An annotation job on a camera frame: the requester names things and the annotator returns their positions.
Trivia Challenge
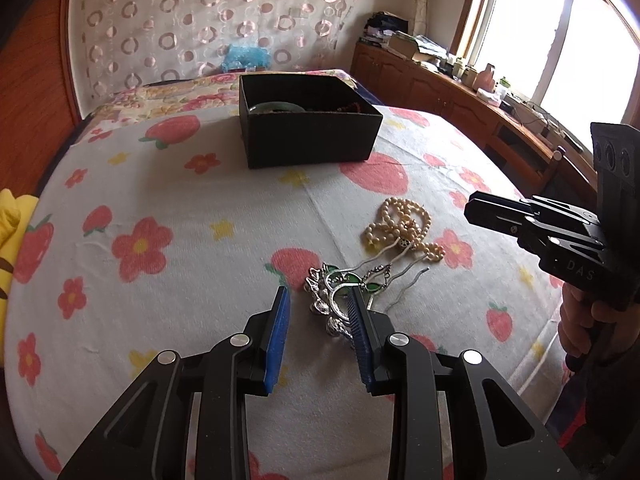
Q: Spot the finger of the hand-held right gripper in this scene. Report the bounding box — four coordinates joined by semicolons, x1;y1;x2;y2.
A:
472;191;535;217
464;200;532;245

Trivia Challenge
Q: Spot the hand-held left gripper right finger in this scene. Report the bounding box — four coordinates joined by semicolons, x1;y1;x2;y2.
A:
348;285;571;480

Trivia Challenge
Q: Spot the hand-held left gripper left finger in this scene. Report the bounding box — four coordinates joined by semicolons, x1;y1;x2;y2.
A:
60;286;292;480

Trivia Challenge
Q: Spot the silver hairpin with green stones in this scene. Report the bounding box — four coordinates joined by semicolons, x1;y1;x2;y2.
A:
302;240;432;348

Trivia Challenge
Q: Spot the pearl necklace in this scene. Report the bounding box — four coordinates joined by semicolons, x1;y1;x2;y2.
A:
363;197;447;263

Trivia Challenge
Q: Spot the black cardboard box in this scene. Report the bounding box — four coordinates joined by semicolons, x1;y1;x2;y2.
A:
238;73;384;169

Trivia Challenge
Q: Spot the green jade bangle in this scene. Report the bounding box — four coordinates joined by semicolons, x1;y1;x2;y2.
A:
248;101;307;114

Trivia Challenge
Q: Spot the person's right forearm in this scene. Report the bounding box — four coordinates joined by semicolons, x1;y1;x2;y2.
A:
547;355;640;480

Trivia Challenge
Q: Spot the person's right hand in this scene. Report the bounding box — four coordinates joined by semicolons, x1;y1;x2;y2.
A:
559;282;608;376

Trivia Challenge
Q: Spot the white power strip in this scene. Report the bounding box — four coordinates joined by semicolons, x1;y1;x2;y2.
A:
500;92;583;153

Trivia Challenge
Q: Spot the strawberry print bed sheet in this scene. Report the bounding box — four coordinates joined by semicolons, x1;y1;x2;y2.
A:
0;104;591;480

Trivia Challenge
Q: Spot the pink bottle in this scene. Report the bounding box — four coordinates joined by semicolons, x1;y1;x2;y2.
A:
472;63;496;92

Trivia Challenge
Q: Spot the wooden side cabinet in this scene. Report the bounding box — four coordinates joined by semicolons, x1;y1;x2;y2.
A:
350;41;601;196

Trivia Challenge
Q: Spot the dark blue mattress cover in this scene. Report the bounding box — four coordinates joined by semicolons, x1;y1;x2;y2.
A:
350;77;382;106

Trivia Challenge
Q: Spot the wooden-framed window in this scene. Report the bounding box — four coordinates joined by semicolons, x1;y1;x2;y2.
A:
457;0;640;126

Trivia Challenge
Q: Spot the pile of dark clothes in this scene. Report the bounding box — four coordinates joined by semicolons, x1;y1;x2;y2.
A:
361;11;411;43

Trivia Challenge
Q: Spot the patterned window drape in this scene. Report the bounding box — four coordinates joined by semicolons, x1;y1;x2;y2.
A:
407;0;443;46

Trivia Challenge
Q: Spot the floral blanket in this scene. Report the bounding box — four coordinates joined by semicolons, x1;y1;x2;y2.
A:
102;69;358;113

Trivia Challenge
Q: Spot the yellow plush toy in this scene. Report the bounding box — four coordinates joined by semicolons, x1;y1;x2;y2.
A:
0;189;40;336

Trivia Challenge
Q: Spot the blue plastic bag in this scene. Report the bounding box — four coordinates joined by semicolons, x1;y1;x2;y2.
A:
221;44;271;72

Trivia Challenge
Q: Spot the circle-patterned sheer curtain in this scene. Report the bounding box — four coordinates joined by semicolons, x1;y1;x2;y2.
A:
67;0;376;106

